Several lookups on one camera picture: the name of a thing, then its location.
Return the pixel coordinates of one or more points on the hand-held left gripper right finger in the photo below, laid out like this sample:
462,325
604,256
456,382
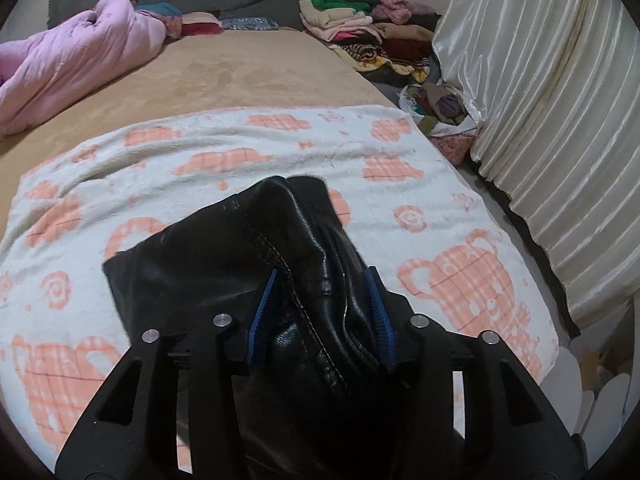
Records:
381,320

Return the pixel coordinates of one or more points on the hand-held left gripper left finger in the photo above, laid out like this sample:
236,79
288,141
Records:
261,317

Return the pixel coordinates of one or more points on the black leather jacket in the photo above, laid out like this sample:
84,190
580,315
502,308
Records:
210,270

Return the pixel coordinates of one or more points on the plastic bag of clothes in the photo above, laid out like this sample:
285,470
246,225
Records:
445,105

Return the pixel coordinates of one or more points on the pile of folded clothes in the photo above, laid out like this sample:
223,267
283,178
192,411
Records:
370,35

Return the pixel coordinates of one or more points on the white orange printed blanket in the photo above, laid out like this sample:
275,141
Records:
450,200

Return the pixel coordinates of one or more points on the pink floral cloth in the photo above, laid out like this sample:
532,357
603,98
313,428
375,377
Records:
452,145

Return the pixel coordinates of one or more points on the white scalloped floor mat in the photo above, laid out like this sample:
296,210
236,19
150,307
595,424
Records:
607,400

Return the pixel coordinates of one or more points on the beige bed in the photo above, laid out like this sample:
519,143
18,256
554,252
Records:
250,70

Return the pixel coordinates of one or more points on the cream satin curtain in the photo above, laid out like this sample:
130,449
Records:
550,85

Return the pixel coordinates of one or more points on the blue patterned cloth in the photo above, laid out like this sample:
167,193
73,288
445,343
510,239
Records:
247,23

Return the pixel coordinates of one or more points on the red cloth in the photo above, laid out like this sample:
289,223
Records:
200,25

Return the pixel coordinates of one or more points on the teal cloth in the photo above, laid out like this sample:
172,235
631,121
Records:
160,10

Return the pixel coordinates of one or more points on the pink quilt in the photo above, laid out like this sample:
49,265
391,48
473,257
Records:
75,50

